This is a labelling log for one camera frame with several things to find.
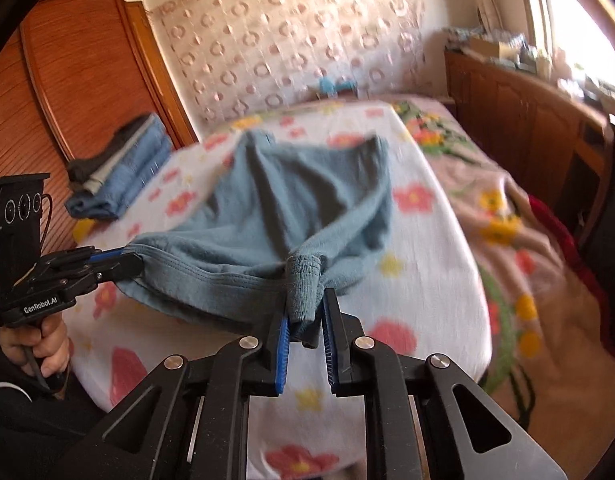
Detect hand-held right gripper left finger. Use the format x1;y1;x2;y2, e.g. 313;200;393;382
62;317;293;480

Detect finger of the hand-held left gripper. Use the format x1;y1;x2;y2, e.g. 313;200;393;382
52;255;149;287
38;246;133;268

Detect black folded pants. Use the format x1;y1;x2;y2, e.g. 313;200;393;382
68;127;141;183

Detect wooden louvred wardrobe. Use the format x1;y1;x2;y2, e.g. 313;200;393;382
0;0;201;271

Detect stack of folded clothes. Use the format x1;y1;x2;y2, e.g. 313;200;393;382
65;115;174;221

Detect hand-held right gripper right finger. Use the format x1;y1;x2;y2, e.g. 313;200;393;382
321;287;568;480

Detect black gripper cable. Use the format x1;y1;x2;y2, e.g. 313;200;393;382
20;345;66;398

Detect wooden framed window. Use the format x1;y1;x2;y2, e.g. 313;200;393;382
515;0;615;106

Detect blue-grey pants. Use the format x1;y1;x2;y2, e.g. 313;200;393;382
115;130;393;348

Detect strawberry print bed sheet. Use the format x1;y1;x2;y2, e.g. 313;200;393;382
68;102;491;480

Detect dark red cloth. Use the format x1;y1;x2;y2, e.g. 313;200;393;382
527;195;613;306

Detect yellow plush toy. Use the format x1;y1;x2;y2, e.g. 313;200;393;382
72;217;98;243

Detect grey folded pants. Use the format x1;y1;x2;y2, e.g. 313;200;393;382
82;112;158;193

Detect circle pattern curtain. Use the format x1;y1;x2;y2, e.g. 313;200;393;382
150;0;428;126

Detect wooden cabinet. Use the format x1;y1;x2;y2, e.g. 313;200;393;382
443;47;615;241

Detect person's left hand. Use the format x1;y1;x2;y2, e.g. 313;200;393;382
0;317;71;378

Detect person's black clothing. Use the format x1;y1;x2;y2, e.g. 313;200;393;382
0;372;118;480

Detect box with blue bag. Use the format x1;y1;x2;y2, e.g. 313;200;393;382
315;76;358;98

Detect cardboard box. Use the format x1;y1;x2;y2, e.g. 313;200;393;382
467;35;511;58

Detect floral blanket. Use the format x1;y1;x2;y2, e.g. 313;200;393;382
387;92;615;480

